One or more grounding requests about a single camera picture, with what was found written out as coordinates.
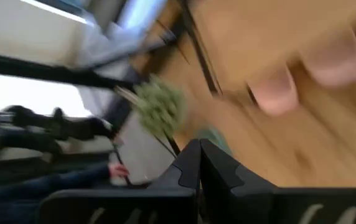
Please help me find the person's forearm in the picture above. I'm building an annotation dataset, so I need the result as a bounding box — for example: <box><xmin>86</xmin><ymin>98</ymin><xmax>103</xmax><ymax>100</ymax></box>
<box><xmin>0</xmin><ymin>164</ymin><xmax>112</xmax><ymax>224</ymax></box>

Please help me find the dark green rubber slide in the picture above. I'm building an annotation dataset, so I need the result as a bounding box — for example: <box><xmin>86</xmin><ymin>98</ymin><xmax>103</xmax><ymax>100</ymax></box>
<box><xmin>196</xmin><ymin>126</ymin><xmax>232</xmax><ymax>156</ymax></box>

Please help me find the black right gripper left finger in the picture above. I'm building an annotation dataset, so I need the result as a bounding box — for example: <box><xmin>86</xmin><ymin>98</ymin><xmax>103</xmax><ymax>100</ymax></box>
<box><xmin>148</xmin><ymin>138</ymin><xmax>202</xmax><ymax>191</ymax></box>

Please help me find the pink rubber slide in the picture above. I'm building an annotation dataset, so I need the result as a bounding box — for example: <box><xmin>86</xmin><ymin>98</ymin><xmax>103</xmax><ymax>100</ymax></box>
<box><xmin>248</xmin><ymin>67</ymin><xmax>300</xmax><ymax>118</ymax></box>
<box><xmin>299</xmin><ymin>27</ymin><xmax>356</xmax><ymax>88</ymax></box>

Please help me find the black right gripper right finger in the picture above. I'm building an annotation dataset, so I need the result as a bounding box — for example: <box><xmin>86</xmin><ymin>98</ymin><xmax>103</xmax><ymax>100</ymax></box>
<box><xmin>200</xmin><ymin>138</ymin><xmax>278</xmax><ymax>224</ymax></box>

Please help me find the black aluminium rig frame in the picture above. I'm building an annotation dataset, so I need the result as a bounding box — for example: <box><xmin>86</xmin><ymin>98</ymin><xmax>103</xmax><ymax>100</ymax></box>
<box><xmin>0</xmin><ymin>51</ymin><xmax>138</xmax><ymax>91</ymax></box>

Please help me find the wooden shelf with black frame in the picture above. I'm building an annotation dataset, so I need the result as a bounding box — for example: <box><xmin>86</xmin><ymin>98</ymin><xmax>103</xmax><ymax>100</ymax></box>
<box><xmin>177</xmin><ymin>0</ymin><xmax>356</xmax><ymax>103</ymax></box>

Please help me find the person's hand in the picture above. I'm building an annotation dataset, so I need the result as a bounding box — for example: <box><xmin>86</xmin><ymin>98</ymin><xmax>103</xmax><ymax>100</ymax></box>
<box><xmin>108</xmin><ymin>163</ymin><xmax>130</xmax><ymax>179</ymax></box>

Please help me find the round artificial green plant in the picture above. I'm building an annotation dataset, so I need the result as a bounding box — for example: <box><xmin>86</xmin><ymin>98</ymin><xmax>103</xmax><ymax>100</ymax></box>
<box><xmin>133</xmin><ymin>74</ymin><xmax>187</xmax><ymax>138</ymax></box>

